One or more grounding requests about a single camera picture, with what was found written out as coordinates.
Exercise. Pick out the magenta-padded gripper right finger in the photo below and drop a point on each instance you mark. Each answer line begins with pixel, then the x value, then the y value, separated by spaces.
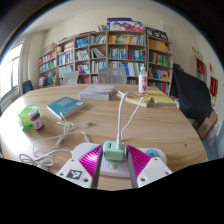
pixel 140 161

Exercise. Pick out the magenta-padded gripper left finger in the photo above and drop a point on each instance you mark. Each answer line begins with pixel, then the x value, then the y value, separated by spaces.
pixel 87 161

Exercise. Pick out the green charger block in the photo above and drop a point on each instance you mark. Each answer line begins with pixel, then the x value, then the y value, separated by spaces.
pixel 114 150

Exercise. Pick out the white power strip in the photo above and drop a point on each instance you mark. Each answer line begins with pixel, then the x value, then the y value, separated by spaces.
pixel 113 170

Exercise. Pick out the teal book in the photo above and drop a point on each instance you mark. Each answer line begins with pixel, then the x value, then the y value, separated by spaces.
pixel 66 106

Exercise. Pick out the small red-labelled jar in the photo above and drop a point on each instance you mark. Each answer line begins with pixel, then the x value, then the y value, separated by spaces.
pixel 36 120

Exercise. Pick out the large yellow book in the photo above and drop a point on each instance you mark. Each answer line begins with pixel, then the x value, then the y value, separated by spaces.
pixel 161 97

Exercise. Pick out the grey book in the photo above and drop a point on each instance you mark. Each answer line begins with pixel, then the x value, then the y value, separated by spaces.
pixel 96 92

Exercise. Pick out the cardboard box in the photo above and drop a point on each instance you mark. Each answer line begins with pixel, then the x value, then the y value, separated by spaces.
pixel 207 126

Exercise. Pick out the green plastic bag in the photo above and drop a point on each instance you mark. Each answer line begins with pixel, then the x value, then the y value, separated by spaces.
pixel 24 116

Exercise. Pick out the white bottle with red label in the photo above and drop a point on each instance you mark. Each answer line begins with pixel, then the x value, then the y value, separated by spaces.
pixel 142 81

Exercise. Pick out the light grey chair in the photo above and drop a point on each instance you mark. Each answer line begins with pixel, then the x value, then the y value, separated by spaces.
pixel 70 78

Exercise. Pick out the black cloth cover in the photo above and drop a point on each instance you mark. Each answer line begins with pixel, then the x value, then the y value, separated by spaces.
pixel 191 93

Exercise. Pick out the grey mesh chair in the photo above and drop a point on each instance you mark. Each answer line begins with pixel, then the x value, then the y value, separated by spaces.
pixel 112 76

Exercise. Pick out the dark blue chair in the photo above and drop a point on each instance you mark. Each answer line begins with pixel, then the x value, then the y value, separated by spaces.
pixel 27 86

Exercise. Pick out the red hanging decoration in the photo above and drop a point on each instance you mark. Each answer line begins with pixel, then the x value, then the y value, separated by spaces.
pixel 214 86

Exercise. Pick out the wooden bookshelf unit with books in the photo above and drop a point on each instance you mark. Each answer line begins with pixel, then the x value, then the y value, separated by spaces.
pixel 116 53

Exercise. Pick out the small wooden wall shelf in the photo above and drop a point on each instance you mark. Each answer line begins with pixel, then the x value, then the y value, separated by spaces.
pixel 199 68

